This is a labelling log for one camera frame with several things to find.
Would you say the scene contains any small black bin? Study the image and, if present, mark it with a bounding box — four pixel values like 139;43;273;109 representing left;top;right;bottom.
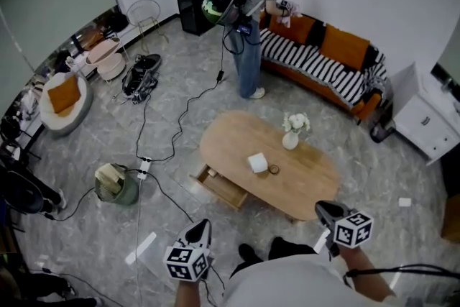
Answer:
369;116;396;144

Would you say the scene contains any orange square cushion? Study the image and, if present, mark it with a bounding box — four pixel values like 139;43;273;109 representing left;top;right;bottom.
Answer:
47;74;82;115

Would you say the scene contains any person's right forearm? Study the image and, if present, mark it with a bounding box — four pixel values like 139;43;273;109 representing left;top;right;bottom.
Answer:
337;246;396;307

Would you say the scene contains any grey roller blind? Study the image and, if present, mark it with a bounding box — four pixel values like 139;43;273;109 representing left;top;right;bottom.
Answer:
0;0;119;112

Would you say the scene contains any pink round side table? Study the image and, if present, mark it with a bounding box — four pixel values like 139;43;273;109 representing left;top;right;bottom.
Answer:
85;37;121;65

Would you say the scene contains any orange sofa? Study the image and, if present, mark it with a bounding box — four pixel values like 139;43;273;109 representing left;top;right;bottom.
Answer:
258;12;389;123

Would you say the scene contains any white floor cable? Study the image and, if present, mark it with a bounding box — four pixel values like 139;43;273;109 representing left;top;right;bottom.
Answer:
133;178;145;307

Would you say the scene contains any white power strip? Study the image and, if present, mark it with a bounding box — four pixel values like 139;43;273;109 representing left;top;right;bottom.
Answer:
137;157;152;180

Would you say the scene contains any black floor cable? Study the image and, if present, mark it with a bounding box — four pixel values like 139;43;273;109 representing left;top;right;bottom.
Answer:
42;168;144;222
135;24;226;162
146;168;196;224

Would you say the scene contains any green mesh waste basket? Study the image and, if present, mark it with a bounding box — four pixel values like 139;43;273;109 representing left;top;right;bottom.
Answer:
94;163;140;206

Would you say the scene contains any black white striped blanket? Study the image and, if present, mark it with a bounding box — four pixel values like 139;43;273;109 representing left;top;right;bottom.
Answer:
259;28;389;109

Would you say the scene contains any black handbag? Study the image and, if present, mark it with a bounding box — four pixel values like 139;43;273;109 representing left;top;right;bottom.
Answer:
106;12;129;32

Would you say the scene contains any orange sofa cushion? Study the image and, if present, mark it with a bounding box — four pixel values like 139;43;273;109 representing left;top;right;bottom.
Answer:
268;14;316;46
319;24;371;71

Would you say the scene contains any person's left leg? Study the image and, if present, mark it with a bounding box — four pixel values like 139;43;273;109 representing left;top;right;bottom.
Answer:
238;243;263;265

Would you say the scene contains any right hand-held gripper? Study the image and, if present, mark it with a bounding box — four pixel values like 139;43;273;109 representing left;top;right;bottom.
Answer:
315;201;374;258

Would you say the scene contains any pink cloth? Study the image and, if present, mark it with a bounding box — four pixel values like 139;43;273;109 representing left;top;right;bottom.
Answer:
276;0;303;28

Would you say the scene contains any white round side table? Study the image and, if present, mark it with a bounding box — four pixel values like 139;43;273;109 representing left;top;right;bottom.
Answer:
96;53;127;82

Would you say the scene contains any person's leg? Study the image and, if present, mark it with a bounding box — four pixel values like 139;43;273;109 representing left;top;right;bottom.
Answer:
238;243;263;265
267;236;317;262

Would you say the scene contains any white ceramic vase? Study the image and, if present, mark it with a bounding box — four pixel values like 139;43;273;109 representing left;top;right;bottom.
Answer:
282;131;300;151

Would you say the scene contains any white cabinet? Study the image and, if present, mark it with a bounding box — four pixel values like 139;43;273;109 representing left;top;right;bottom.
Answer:
391;60;460;166

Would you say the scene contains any person's white shirt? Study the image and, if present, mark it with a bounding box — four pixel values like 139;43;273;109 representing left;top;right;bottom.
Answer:
222;255;407;307

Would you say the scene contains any white round bean bag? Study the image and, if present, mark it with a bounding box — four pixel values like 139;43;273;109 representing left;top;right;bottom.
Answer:
38;70;93;137

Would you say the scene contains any person's left forearm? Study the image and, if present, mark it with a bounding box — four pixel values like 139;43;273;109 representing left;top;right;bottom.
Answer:
174;278;210;307

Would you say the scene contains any black open bag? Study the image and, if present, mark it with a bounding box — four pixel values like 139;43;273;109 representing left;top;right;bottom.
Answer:
121;53;162;107

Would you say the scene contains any brown wooden cabinet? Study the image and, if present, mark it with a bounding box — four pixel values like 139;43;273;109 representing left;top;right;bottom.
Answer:
441;190;460;245

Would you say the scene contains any black tower cabinet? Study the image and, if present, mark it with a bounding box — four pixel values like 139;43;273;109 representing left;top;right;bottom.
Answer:
172;0;213;36

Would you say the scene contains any white wire chair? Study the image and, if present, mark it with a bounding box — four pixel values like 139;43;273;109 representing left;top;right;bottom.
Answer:
126;0;170;55

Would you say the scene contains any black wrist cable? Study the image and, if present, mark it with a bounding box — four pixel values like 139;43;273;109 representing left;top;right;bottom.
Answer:
343;263;460;289

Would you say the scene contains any person's right leg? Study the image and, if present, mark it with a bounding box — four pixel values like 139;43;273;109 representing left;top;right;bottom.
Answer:
267;236;317;262

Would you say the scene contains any beige crumpled paper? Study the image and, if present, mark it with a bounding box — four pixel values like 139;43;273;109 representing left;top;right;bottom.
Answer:
95;164;125;195

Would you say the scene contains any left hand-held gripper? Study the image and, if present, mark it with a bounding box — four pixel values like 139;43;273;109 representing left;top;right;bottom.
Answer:
163;219;213;283

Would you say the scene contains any wooden coffee table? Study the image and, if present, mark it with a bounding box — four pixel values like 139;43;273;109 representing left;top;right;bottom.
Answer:
199;110;341;222

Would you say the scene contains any white flower bouquet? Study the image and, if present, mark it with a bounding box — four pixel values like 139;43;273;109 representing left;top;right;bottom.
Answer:
282;112;311;134

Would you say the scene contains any white tissue box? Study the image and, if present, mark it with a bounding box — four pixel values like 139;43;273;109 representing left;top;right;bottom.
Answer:
247;152;269;174

